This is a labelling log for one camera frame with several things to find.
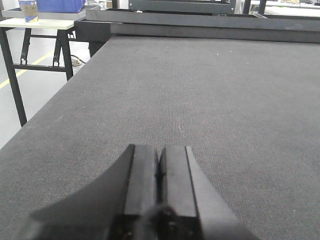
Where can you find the blue labelled cup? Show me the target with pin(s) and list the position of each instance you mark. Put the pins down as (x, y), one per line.
(29, 9)

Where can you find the large blue storage crate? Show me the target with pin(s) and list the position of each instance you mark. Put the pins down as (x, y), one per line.
(60, 6)

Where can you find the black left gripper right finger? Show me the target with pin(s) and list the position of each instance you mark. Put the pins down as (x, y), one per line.
(200, 213)

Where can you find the black metal frame rack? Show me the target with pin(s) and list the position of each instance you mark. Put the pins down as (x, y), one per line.
(252, 20)

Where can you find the white folding side table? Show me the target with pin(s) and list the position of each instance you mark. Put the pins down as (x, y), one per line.
(45, 47)

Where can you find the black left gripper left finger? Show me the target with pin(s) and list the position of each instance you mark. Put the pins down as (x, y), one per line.
(119, 196)

